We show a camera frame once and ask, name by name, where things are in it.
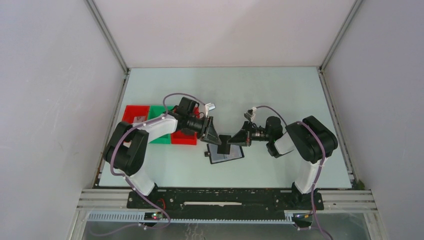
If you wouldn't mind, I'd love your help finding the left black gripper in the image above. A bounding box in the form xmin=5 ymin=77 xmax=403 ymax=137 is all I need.
xmin=186 ymin=115 xmax=222 ymax=146

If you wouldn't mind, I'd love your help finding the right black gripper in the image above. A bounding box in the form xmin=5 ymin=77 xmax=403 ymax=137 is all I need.
xmin=227 ymin=120 xmax=272 ymax=146

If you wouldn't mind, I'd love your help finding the black leather card holder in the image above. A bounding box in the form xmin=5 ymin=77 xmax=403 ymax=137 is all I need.
xmin=204 ymin=143 xmax=245 ymax=165

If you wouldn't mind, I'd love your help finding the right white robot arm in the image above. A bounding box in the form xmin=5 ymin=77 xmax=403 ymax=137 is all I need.
xmin=227 ymin=115 xmax=338 ymax=209

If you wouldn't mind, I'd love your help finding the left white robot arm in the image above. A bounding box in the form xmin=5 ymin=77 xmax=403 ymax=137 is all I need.
xmin=102 ymin=93 xmax=221 ymax=208

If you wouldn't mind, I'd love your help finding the grey card in bin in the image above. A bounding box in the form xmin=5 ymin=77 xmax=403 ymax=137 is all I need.
xmin=133 ymin=115 xmax=146 ymax=124

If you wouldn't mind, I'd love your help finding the right red plastic bin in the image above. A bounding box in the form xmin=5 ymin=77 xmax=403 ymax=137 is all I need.
xmin=170 ymin=107 xmax=200 ymax=147

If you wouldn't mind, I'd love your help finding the red plastic bin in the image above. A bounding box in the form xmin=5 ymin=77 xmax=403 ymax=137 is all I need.
xmin=121 ymin=105 xmax=150 ymax=124
xmin=170 ymin=107 xmax=200 ymax=147

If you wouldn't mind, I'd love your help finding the green plastic bin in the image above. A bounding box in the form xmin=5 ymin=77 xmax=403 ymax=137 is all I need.
xmin=147 ymin=105 xmax=174 ymax=145

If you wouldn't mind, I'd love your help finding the left red plastic bin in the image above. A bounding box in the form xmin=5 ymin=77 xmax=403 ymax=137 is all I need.
xmin=121 ymin=105 xmax=150 ymax=124

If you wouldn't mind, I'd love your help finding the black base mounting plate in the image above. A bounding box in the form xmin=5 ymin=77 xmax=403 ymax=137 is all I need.
xmin=126 ymin=187 xmax=324 ymax=221

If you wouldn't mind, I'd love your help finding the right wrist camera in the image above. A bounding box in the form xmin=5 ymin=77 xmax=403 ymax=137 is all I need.
xmin=244 ymin=107 xmax=257 ymax=122

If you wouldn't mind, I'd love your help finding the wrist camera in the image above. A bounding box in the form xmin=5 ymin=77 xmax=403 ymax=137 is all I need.
xmin=244 ymin=107 xmax=257 ymax=122
xmin=202 ymin=102 xmax=216 ymax=117

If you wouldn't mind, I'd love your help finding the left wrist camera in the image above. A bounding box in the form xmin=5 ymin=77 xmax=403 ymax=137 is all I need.
xmin=202 ymin=102 xmax=216 ymax=117

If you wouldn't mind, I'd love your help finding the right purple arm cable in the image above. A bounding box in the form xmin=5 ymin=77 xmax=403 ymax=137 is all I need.
xmin=253 ymin=105 xmax=334 ymax=240

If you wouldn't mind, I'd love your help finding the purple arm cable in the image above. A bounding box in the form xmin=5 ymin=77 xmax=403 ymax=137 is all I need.
xmin=89 ymin=93 xmax=206 ymax=238
xmin=253 ymin=105 xmax=334 ymax=240

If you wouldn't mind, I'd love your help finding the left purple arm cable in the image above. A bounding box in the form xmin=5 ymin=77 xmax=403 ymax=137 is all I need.
xmin=89 ymin=93 xmax=206 ymax=238

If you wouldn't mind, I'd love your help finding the aluminium frame rail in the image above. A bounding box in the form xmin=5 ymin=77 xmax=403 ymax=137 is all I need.
xmin=76 ymin=189 xmax=378 ymax=214

